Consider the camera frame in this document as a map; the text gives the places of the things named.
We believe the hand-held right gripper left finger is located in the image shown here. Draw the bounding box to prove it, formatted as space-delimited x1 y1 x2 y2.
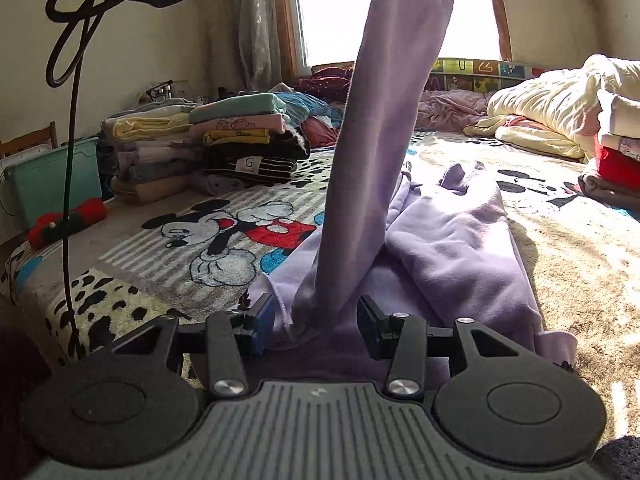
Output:
111 292 277 400

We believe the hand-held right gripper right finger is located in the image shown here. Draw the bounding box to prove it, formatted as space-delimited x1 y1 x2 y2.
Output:
357 294 523 398

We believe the lavender fleece garment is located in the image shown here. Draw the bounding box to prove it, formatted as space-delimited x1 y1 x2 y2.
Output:
247 0 578 381

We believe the stack of pastel folded clothes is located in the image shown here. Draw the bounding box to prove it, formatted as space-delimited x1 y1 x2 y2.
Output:
102 99 206 206

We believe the window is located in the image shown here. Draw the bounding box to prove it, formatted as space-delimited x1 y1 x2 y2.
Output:
287 0 511 68

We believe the colourful alphabet play mat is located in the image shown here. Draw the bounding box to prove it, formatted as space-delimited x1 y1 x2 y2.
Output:
427 57 546 93

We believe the grey patterned curtain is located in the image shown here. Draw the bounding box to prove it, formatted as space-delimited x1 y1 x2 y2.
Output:
235 0 286 96

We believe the pink crumpled sheet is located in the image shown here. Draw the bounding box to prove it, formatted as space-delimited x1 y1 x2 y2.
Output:
415 89 493 131

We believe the grey rolled cloth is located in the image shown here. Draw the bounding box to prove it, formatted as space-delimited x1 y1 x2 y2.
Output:
192 170 246 196

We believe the dark red knitted cloth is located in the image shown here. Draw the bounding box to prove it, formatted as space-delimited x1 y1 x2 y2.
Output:
292 62 356 96

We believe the black striped folded garment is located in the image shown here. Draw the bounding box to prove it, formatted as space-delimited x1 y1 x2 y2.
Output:
205 155 296 183

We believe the mint green folded garment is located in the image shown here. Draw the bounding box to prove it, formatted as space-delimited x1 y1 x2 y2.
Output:
189 92 288 125

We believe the cream quilt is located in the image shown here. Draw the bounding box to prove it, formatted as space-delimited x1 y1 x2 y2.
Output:
465 54 640 163

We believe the blue crumpled cloth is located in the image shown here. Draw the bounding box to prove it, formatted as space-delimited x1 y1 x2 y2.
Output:
275 91 331 126

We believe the wooden chair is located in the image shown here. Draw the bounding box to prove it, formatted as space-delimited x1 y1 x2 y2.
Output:
0 121 58 161

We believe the yellow folded garment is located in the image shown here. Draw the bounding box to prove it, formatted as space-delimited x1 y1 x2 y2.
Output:
202 129 271 147

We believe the coral pink cloth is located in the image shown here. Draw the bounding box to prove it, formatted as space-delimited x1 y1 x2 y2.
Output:
300 115 346 148

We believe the pink folded printed garment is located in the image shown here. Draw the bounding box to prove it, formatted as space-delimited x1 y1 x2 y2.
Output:
192 112 291 136

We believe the red and green plush toy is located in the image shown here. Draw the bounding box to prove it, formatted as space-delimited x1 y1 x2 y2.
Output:
27 197 108 251

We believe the cartoon mouse printed blanket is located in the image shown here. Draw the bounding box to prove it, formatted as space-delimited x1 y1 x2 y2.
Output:
0 130 640 441

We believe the teal storage box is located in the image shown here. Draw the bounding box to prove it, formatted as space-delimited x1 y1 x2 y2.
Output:
4 137 103 231

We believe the white patterned folded garment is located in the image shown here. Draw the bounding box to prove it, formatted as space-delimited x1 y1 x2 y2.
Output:
595 87 640 153

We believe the dark maroon cloth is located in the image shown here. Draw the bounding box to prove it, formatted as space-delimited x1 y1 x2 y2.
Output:
0 325 53 480

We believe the dark grey folded garment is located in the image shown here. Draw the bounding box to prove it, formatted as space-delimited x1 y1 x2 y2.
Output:
577 172 640 211

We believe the red folded garment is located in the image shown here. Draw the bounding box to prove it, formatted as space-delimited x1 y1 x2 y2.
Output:
592 137 640 193

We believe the black cable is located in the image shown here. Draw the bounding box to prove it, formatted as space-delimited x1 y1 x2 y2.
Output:
44 0 108 361

